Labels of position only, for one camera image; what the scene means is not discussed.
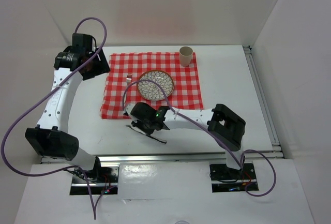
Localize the red white checkered cloth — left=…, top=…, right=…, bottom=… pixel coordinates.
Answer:
left=100, top=52, right=203, bottom=119

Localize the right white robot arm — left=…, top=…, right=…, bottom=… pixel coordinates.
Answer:
left=124, top=102, right=246, bottom=178

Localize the patterned ceramic plate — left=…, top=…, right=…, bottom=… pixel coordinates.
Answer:
left=137, top=70, right=174, bottom=101

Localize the aluminium rail right side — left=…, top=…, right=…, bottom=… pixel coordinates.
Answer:
left=243, top=46, right=282, bottom=152

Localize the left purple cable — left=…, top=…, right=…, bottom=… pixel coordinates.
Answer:
left=0, top=17, right=116, bottom=220

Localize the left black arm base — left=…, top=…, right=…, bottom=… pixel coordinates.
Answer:
left=66, top=166, right=119, bottom=196

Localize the silver fork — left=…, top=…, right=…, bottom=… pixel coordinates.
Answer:
left=126, top=73, right=132, bottom=85

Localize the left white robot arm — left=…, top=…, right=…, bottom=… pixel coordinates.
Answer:
left=25, top=33, right=110, bottom=182

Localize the beige paper cup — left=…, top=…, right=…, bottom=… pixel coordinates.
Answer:
left=179, top=46, right=193, bottom=67

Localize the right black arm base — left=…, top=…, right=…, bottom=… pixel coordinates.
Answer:
left=209, top=163, right=259, bottom=193

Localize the silver table knife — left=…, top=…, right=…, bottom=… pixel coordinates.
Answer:
left=126, top=125, right=167, bottom=144

